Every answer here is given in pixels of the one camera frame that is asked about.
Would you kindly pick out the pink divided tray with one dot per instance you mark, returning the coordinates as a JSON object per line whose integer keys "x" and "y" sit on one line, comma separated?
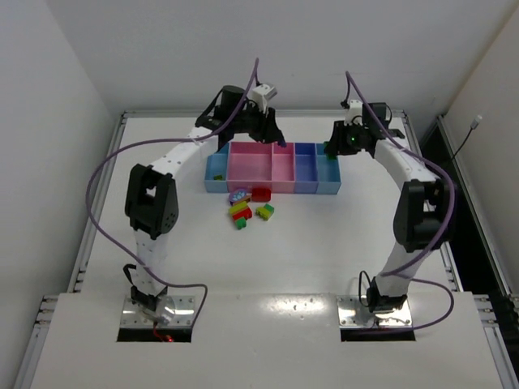
{"x": 252, "y": 165}

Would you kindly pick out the multicolour stacked lego block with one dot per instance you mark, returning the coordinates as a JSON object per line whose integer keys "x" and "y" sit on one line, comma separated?
{"x": 240, "y": 210}

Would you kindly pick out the purple flower lego piece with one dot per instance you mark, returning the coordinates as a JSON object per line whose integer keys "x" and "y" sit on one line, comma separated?
{"x": 238, "y": 196}

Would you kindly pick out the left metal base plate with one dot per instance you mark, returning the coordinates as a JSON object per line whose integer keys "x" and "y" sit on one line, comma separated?
{"x": 172, "y": 312}

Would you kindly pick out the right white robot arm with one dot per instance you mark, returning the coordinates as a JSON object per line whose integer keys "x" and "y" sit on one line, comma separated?
{"x": 423, "y": 218}

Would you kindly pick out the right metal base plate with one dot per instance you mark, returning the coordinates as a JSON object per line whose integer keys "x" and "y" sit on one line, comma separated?
{"x": 353, "y": 315}

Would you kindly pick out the white front board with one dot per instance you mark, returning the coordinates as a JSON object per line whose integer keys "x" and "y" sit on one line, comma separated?
{"x": 253, "y": 341}

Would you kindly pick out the left light blue bin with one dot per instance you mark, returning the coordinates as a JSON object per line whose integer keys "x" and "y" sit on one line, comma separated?
{"x": 217, "y": 164}

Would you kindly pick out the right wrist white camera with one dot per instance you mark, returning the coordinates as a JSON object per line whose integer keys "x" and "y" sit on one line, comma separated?
{"x": 353, "y": 111}

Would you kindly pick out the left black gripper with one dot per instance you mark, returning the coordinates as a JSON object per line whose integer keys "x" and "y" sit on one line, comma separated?
{"x": 259, "y": 124}

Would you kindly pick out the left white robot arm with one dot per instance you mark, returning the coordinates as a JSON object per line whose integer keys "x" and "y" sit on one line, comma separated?
{"x": 152, "y": 199}

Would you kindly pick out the small green lego brick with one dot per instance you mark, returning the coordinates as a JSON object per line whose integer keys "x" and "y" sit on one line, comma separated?
{"x": 240, "y": 223}

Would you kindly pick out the red round lego piece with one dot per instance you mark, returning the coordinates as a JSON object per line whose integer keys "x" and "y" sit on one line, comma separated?
{"x": 261, "y": 194}

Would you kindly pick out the right light blue bin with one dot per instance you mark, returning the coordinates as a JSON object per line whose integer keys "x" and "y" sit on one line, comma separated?
{"x": 329, "y": 173}

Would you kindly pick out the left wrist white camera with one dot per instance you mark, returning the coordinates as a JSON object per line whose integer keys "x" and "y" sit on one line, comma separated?
{"x": 262, "y": 94}

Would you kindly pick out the wrist white camera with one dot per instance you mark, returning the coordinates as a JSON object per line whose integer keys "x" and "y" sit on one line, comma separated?
{"x": 262, "y": 94}
{"x": 353, "y": 111}

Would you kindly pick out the light blue bin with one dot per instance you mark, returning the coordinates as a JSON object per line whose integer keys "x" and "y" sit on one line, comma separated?
{"x": 217, "y": 164}
{"x": 329, "y": 173}

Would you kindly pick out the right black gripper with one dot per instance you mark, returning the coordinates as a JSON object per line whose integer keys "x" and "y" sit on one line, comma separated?
{"x": 338, "y": 140}

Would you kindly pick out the yellow lego brick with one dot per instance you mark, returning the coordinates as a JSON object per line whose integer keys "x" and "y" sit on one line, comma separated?
{"x": 263, "y": 213}

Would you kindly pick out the metal base plate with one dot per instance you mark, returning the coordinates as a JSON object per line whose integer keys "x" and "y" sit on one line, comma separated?
{"x": 172, "y": 312}
{"x": 353, "y": 315}

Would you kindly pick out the periwinkle blue bin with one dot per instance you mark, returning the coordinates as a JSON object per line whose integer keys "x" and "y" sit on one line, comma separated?
{"x": 306, "y": 174}

